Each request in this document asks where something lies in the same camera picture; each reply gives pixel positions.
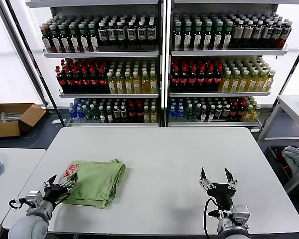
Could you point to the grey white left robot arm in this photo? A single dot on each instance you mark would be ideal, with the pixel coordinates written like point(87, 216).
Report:
point(27, 226)

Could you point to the grey metal side table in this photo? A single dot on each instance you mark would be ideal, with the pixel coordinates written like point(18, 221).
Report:
point(292, 104)

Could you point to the green tinted water bottle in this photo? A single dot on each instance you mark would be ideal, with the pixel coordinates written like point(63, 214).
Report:
point(196, 112)
point(88, 114)
point(95, 114)
point(188, 112)

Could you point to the red drink bottle white label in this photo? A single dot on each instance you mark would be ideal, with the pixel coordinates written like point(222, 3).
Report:
point(285, 33)

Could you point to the dark bottle beige label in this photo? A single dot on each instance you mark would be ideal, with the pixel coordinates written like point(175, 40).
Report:
point(237, 33)
point(248, 33)

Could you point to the white paper scrap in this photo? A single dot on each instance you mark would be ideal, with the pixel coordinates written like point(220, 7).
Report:
point(56, 122)

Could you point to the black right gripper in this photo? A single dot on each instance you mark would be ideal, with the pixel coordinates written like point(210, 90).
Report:
point(221, 194)

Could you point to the green polo shirt red print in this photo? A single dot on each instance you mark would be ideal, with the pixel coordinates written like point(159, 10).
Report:
point(97, 181)

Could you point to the cola bottle red cap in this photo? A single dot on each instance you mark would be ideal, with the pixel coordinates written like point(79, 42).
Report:
point(218, 79)
point(69, 81)
point(77, 81)
point(103, 81)
point(192, 79)
point(175, 79)
point(201, 79)
point(61, 81)
point(233, 110)
point(184, 79)
point(132, 113)
point(209, 79)
point(86, 81)
point(241, 110)
point(94, 81)
point(139, 113)

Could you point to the red item in crate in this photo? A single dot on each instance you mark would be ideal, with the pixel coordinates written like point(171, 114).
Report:
point(284, 164)

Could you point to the metal parts bundle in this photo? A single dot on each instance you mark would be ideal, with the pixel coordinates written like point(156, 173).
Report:
point(11, 116)

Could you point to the brown cardboard box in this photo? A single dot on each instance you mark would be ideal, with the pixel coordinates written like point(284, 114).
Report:
point(5, 129)

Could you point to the blue water bottle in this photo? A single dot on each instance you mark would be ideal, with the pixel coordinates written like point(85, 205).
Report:
point(72, 113)
point(80, 114)
point(173, 112)
point(181, 112)

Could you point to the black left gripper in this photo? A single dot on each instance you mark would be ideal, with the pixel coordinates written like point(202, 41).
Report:
point(54, 191)

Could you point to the grey white crumpled cloth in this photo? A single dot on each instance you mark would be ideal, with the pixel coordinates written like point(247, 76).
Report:
point(295, 156)

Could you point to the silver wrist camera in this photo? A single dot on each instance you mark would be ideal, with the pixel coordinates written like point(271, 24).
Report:
point(240, 214)
point(33, 198)

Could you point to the grey metal shelving unit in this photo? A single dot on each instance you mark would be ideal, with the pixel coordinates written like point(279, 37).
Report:
point(102, 54)
point(226, 52)

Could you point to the dark metal frame post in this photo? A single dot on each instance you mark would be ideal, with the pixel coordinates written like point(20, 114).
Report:
point(35, 65)

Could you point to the small dark bottle white cap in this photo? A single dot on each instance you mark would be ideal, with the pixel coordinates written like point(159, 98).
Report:
point(102, 115)
point(203, 114)
point(109, 115)
point(210, 114)

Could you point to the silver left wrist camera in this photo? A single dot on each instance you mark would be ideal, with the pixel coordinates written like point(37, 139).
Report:
point(33, 198)

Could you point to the dark bottle white blue label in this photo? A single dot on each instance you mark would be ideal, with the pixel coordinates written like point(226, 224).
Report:
point(141, 33)
point(120, 34)
point(111, 34)
point(151, 33)
point(258, 33)
point(267, 33)
point(102, 35)
point(131, 33)
point(277, 33)

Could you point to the dark bottle green white label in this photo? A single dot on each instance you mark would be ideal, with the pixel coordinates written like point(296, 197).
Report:
point(218, 37)
point(94, 39)
point(177, 37)
point(75, 41)
point(227, 36)
point(197, 37)
point(56, 41)
point(84, 40)
point(46, 42)
point(188, 37)
point(65, 41)
point(208, 37)

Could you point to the small dark bottle grey label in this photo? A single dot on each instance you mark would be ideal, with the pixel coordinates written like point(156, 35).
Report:
point(226, 111)
point(116, 112)
point(219, 111)
point(123, 112)

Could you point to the yellow drink bottle white cap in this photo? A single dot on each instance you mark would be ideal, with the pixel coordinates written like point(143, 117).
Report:
point(153, 84)
point(243, 83)
point(252, 83)
point(234, 83)
point(111, 84)
point(145, 84)
point(225, 83)
point(248, 114)
point(137, 84)
point(256, 113)
point(269, 82)
point(153, 115)
point(261, 83)
point(128, 84)
point(146, 115)
point(119, 84)

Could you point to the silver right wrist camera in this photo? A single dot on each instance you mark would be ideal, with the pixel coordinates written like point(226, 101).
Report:
point(240, 214)

